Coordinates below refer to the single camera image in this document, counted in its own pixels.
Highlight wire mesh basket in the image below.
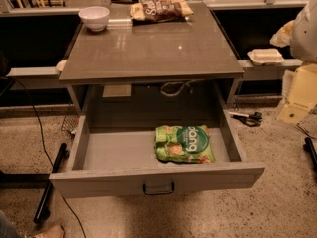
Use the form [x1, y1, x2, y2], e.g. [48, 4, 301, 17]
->
[61, 104, 79, 133]

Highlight grey counter cabinet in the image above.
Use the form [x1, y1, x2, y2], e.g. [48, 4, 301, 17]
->
[58, 2, 246, 117]

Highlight rope loop under counter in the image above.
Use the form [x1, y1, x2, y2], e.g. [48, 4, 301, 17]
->
[159, 79, 199, 98]

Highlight white bowl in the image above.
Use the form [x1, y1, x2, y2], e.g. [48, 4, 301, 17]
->
[78, 6, 110, 32]

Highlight black floor bar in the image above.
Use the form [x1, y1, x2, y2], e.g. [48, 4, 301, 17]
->
[303, 137, 317, 170]
[33, 143, 69, 224]

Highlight grey open drawer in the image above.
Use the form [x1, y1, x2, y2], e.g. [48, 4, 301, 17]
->
[50, 111, 264, 198]

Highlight black scissors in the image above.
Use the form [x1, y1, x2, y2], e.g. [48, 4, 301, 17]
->
[229, 111, 262, 127]

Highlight black drawer handle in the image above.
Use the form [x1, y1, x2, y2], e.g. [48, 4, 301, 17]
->
[142, 182, 175, 196]

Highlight white round plate edge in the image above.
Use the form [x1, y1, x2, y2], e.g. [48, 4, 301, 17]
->
[56, 59, 67, 72]

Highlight white takeout container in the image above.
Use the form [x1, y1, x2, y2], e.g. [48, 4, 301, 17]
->
[247, 48, 284, 65]

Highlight black floor bar right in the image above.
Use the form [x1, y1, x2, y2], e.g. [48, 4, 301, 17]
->
[303, 137, 317, 170]

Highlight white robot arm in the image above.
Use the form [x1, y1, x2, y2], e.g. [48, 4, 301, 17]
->
[290, 0, 317, 63]

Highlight brown chip bag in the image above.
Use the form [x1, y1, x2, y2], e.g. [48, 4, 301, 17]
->
[130, 0, 193, 23]

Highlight black cable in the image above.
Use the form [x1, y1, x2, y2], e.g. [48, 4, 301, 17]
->
[0, 76, 87, 238]

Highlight green rice chip bag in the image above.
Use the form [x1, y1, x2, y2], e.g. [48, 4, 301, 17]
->
[154, 125, 215, 164]

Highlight black floor bar left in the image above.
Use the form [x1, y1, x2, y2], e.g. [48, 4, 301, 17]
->
[33, 143, 69, 224]

